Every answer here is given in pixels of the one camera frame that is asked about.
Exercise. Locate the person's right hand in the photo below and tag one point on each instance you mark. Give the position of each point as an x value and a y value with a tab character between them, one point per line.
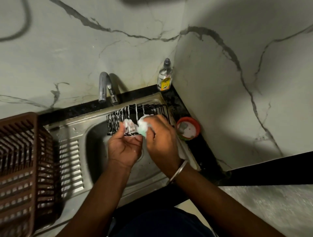
162	144

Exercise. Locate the person's left hand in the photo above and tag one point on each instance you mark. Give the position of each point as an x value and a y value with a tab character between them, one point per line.
122	149

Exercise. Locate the green scrub pad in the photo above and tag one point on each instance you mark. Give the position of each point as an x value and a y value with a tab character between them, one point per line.
143	128

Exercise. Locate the black wire rack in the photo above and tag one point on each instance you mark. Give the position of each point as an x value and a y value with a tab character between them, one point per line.
161	110

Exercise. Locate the person's left forearm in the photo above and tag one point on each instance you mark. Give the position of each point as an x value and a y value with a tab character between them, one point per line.
93	205

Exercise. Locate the person's right forearm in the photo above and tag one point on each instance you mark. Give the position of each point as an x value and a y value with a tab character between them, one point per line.
225	205

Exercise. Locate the person's dark clothing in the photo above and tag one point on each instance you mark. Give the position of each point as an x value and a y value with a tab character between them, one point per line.
161	224

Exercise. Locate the orange round container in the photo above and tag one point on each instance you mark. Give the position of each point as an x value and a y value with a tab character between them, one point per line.
193	128

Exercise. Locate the stainless steel sink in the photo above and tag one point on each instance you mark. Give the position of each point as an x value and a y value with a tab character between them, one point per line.
85	151

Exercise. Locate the chrome faucet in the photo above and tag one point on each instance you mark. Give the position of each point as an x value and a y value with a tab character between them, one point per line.
103	85

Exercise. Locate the clear dish soap bottle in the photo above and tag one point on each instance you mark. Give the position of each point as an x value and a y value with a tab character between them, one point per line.
165	77

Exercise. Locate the brown plastic dish basket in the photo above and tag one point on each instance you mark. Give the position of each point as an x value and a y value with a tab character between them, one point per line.
19	175

